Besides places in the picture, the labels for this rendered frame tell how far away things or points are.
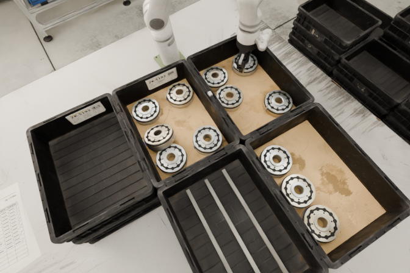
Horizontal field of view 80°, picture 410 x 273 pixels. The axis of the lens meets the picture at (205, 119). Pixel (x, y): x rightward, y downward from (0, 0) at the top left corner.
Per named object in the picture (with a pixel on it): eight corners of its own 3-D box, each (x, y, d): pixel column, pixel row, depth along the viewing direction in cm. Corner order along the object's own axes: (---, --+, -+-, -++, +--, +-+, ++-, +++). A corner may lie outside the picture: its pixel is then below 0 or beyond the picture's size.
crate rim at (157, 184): (112, 94, 90) (110, 91, 88) (185, 61, 96) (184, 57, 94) (156, 191, 73) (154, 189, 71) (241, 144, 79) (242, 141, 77)
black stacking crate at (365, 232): (240, 154, 88) (243, 142, 78) (305, 117, 93) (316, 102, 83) (315, 268, 71) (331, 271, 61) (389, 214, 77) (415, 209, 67)
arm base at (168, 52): (158, 57, 122) (148, 32, 107) (174, 48, 124) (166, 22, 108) (167, 69, 119) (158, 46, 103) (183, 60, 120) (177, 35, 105)
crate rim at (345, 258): (241, 144, 79) (242, 141, 77) (315, 103, 85) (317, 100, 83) (328, 272, 62) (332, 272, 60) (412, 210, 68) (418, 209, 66)
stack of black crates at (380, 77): (319, 89, 177) (340, 57, 147) (348, 70, 185) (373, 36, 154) (365, 130, 161) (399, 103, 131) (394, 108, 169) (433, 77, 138)
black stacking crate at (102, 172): (47, 142, 93) (26, 130, 83) (121, 108, 98) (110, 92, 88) (74, 246, 76) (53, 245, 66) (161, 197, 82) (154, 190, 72)
